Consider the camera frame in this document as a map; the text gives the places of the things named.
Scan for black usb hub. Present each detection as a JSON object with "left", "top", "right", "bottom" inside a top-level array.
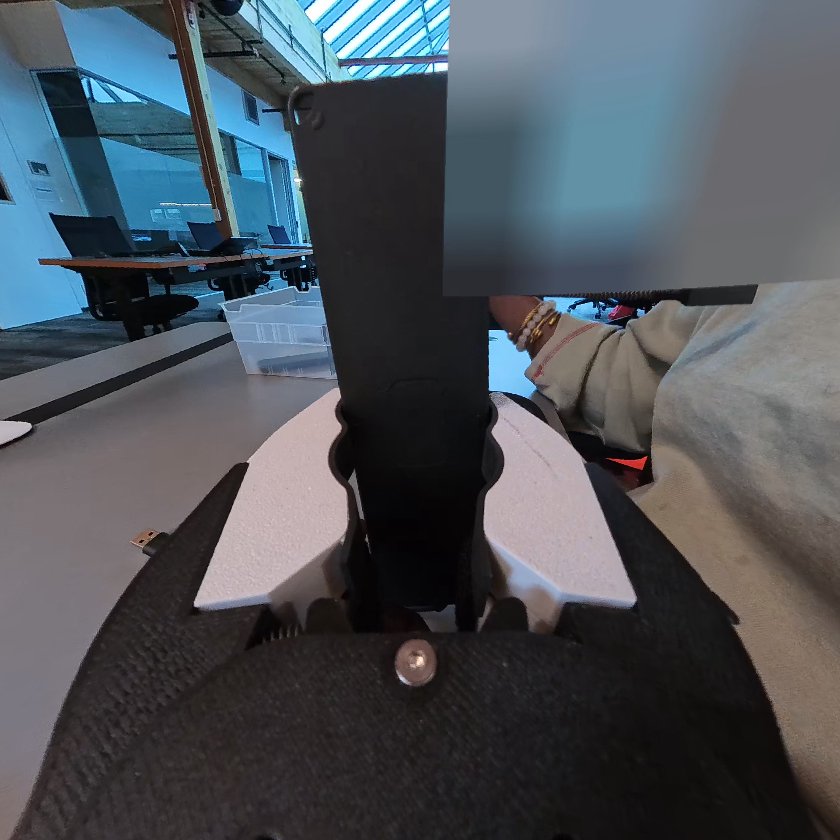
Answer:
[{"left": 287, "top": 71, "right": 492, "bottom": 608}]

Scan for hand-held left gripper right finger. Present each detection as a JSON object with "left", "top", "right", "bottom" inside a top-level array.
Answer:
[{"left": 471, "top": 390, "right": 637, "bottom": 634}]

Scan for beaded bracelets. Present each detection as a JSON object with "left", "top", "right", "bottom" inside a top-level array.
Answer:
[{"left": 507, "top": 300, "right": 563, "bottom": 353}]

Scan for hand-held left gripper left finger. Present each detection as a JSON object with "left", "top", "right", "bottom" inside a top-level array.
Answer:
[{"left": 193, "top": 387, "right": 374, "bottom": 632}]

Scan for person's grey sweatshirt torso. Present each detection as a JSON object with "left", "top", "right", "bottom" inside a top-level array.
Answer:
[{"left": 633, "top": 281, "right": 840, "bottom": 840}]

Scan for wooden top office desk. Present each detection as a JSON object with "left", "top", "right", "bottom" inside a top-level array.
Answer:
[{"left": 38, "top": 248, "right": 265, "bottom": 342}]

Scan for black cable with orange plug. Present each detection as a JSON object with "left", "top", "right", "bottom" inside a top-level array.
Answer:
[{"left": 129, "top": 526, "right": 173, "bottom": 560}]

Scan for clear plastic bin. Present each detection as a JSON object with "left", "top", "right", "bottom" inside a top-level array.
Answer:
[{"left": 220, "top": 285, "right": 339, "bottom": 380}]

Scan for wooden support post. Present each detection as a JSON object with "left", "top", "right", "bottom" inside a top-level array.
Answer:
[{"left": 167, "top": 0, "right": 238, "bottom": 240}]

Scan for person's right forearm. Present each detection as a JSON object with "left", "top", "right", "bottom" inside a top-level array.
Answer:
[{"left": 489, "top": 295, "right": 690, "bottom": 455}]

